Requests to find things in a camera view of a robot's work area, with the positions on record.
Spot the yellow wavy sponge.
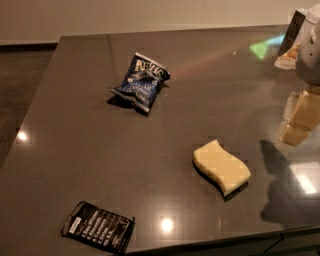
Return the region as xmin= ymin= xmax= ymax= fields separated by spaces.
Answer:
xmin=193 ymin=140 xmax=251 ymax=196

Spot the blue chip bag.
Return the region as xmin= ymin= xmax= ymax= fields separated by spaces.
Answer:
xmin=110 ymin=52 xmax=170 ymax=113

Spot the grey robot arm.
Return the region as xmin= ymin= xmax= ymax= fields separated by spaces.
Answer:
xmin=274 ymin=4 xmax=320 ymax=146

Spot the black snack bar wrapper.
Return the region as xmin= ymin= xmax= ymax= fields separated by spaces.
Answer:
xmin=61 ymin=201 xmax=135 ymax=255

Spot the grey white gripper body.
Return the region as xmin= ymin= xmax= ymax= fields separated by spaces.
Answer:
xmin=296 ymin=23 xmax=320 ymax=86

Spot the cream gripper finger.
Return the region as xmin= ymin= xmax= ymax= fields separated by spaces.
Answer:
xmin=279 ymin=86 xmax=320 ymax=146
xmin=274 ymin=43 xmax=300 ymax=70

